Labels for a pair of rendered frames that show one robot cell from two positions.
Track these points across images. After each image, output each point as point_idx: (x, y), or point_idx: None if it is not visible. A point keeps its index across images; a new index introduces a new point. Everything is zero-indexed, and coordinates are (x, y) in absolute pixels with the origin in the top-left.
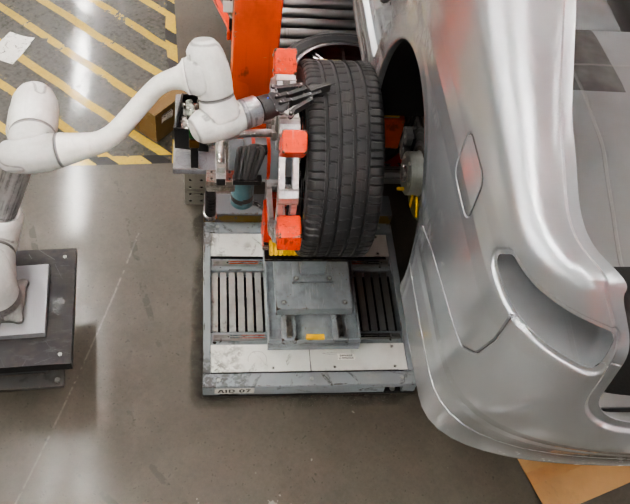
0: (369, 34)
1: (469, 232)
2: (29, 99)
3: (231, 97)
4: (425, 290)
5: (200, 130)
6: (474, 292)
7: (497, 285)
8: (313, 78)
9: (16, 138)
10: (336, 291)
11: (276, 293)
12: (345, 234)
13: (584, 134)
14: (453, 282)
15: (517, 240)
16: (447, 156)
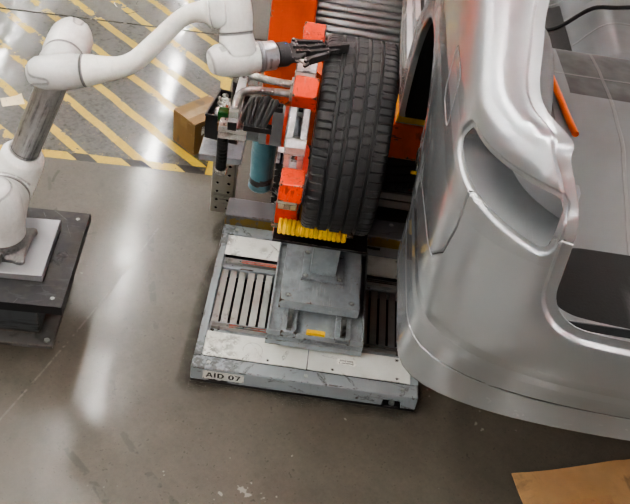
0: (407, 43)
1: (447, 136)
2: (66, 26)
3: (249, 33)
4: (413, 232)
5: (215, 59)
6: (444, 188)
7: (460, 166)
8: (335, 41)
9: (46, 53)
10: (344, 293)
11: (282, 285)
12: (348, 193)
13: (605, 133)
14: (432, 197)
15: (477, 109)
16: (441, 86)
